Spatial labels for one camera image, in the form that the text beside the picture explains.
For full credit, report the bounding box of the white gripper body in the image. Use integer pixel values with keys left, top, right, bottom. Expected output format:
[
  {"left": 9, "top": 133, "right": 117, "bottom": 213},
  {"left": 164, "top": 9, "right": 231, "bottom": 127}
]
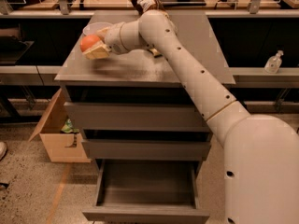
[{"left": 105, "top": 21, "right": 147, "bottom": 54}]

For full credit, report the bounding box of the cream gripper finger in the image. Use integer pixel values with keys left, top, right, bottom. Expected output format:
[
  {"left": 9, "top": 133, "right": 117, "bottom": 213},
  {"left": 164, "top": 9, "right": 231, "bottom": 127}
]
[
  {"left": 95, "top": 27, "right": 109, "bottom": 39},
  {"left": 81, "top": 41, "right": 110, "bottom": 60}
]

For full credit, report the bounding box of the orange fruit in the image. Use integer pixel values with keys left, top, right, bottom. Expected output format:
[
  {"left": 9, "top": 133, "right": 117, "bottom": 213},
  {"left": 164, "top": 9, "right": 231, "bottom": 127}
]
[{"left": 80, "top": 35, "right": 101, "bottom": 52}]

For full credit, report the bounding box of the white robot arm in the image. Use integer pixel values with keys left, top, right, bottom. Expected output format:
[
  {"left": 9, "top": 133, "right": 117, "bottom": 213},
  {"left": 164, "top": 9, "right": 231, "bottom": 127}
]
[{"left": 88, "top": 10, "right": 299, "bottom": 224}]

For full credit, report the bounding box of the grey top drawer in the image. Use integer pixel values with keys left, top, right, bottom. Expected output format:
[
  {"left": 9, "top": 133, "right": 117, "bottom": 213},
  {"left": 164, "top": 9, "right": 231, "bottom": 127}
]
[{"left": 64, "top": 86, "right": 213, "bottom": 133}]

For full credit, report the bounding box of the grey drawer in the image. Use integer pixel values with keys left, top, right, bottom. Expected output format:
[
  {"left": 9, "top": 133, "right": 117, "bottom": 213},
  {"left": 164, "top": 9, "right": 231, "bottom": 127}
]
[
  {"left": 82, "top": 130, "right": 211, "bottom": 161},
  {"left": 82, "top": 160, "right": 209, "bottom": 224},
  {"left": 64, "top": 86, "right": 213, "bottom": 133}
]

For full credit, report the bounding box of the grey drawer cabinet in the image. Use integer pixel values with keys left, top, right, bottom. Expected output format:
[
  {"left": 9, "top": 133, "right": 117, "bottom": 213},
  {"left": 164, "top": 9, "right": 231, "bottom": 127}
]
[{"left": 57, "top": 10, "right": 233, "bottom": 224}]

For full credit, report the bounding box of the grey middle drawer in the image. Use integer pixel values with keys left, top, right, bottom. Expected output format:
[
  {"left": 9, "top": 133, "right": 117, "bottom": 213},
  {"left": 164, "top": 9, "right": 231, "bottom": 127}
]
[{"left": 82, "top": 130, "right": 211, "bottom": 161}]

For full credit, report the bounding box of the grey bottom drawer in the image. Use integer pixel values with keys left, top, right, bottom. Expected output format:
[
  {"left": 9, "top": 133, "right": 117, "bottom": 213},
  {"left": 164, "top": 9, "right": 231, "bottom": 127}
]
[{"left": 82, "top": 160, "right": 209, "bottom": 224}]

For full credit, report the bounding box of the white bowl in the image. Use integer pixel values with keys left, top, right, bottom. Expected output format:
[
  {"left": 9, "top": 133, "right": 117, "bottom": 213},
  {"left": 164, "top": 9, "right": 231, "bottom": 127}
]
[{"left": 82, "top": 22, "right": 111, "bottom": 35}]

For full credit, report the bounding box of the yellow sponge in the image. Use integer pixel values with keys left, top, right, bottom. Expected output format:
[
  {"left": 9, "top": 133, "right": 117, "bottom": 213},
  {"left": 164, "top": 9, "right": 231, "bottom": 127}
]
[{"left": 149, "top": 49, "right": 162, "bottom": 58}]

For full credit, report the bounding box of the crumpled chip bag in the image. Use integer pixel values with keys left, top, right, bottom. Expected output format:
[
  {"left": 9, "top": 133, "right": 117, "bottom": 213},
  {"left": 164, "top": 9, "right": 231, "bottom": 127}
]
[{"left": 128, "top": 0, "right": 169, "bottom": 17}]

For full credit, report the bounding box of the green item in box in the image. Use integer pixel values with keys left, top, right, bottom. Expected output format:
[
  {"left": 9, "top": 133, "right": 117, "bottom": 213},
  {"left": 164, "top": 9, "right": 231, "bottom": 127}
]
[{"left": 61, "top": 119, "right": 79, "bottom": 133}]

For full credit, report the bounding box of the cardboard box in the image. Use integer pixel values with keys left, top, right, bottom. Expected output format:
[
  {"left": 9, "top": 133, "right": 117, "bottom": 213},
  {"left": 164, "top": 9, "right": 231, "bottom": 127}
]
[{"left": 29, "top": 89, "right": 91, "bottom": 163}]

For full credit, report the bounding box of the white sneaker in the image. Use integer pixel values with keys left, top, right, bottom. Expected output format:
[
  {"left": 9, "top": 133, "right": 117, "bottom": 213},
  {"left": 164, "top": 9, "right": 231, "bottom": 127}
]
[{"left": 0, "top": 142, "right": 7, "bottom": 160}]

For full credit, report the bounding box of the clear sanitizer bottle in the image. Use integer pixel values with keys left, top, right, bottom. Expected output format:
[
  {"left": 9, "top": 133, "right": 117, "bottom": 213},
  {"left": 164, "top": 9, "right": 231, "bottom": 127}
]
[{"left": 264, "top": 50, "right": 283, "bottom": 74}]

